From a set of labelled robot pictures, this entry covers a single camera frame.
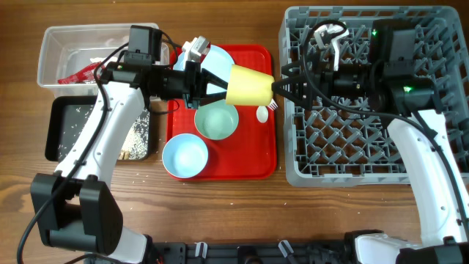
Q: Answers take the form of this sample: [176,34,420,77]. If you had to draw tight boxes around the black tray bin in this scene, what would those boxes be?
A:
[45,96,153,162]

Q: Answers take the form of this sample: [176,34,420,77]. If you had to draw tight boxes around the light blue bowl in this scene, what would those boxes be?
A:
[162,133,208,179]

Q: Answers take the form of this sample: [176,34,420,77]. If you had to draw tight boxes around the red plastic tray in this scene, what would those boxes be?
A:
[166,45,277,181]

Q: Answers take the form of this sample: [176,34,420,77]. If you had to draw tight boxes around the light blue plate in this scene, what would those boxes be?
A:
[173,45,235,95]

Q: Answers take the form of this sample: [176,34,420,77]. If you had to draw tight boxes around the green bowl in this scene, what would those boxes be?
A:
[194,100,239,141]

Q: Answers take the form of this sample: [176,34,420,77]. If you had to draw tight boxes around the white plastic spoon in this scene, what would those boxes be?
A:
[256,106,269,123]

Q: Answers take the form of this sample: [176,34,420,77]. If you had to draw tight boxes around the yellow plastic cup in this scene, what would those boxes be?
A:
[226,65,275,106]

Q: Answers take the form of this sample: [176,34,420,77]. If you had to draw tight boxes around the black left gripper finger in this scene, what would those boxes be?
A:
[201,69,228,90]
[199,92,226,106]

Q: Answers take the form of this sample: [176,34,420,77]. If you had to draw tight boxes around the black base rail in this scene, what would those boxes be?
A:
[143,240,359,264]

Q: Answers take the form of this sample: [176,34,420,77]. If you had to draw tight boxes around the red wrapper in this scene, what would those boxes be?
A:
[57,62,105,84]

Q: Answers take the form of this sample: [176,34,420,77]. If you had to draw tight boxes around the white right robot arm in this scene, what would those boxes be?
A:
[272,19,468,263]

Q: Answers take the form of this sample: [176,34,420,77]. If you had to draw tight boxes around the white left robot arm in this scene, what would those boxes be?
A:
[26,25,228,263]

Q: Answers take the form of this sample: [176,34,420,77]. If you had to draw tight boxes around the white napkin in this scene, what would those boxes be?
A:
[90,57,106,63]

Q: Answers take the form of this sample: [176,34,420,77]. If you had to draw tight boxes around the grey dishwasher rack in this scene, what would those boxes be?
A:
[278,6,468,187]

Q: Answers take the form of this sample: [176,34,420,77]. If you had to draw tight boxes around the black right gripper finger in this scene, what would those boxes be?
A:
[271,75,311,110]
[281,60,308,84]

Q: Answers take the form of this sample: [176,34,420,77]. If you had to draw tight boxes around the clear plastic bin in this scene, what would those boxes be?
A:
[37,22,170,102]

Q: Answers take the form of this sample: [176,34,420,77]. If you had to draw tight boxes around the white plastic fork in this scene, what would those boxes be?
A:
[267,99,278,111]

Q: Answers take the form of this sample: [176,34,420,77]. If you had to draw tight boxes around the rice and food scraps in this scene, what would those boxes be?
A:
[58,104,150,161]

